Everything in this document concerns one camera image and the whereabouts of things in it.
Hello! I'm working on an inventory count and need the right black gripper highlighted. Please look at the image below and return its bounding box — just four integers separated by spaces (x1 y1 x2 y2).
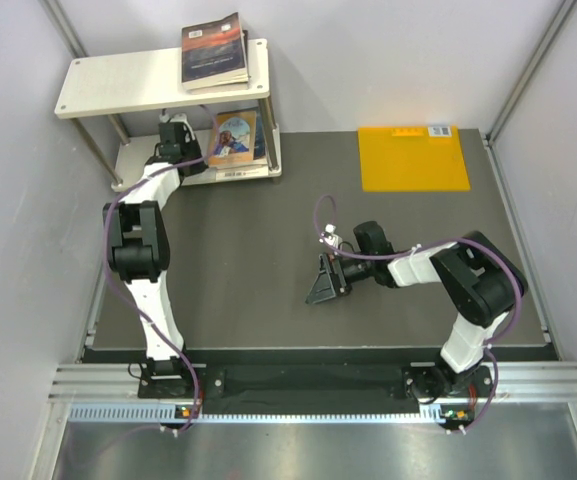
306 252 375 306

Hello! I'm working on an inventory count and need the blue hardcover book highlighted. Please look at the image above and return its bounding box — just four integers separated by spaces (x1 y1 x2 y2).
253 108 266 161

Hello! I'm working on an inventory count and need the black treehouse paperback book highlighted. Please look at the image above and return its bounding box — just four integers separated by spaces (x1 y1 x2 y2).
183 29 250 94

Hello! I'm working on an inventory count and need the white two-tier shelf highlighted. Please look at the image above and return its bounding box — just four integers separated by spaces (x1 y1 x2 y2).
55 39 282 192

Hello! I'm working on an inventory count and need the grey slotted cable duct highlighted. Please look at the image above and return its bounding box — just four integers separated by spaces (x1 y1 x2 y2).
68 403 446 426

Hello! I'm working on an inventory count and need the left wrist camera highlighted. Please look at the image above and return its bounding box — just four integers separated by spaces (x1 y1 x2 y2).
159 109 188 124

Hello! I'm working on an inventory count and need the orange illustrated children's book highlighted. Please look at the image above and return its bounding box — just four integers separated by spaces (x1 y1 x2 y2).
208 109 257 169

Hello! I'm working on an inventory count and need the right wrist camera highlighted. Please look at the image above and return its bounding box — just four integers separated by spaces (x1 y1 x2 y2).
319 224 343 250

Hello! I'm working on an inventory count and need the white book with coloured stripes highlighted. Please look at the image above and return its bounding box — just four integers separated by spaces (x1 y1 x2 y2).
215 167 269 182

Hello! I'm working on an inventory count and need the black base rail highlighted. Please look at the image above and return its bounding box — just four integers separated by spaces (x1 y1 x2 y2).
129 348 492 415

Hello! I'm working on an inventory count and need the dark sunset cover book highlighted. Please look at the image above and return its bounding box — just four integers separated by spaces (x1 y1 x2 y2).
181 12 249 91

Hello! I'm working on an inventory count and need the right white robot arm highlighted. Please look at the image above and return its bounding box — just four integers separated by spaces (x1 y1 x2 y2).
305 221 528 399

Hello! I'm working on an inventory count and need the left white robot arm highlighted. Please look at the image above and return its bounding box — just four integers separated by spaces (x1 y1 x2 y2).
104 114 206 399

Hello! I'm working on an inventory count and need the yellow file folder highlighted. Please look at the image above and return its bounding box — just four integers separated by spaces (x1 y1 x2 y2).
358 125 471 193

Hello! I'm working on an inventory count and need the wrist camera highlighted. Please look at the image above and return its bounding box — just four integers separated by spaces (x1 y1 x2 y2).
319 224 343 250
159 109 188 124

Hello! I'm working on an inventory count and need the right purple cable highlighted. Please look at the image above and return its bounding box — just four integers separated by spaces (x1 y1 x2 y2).
314 194 524 436

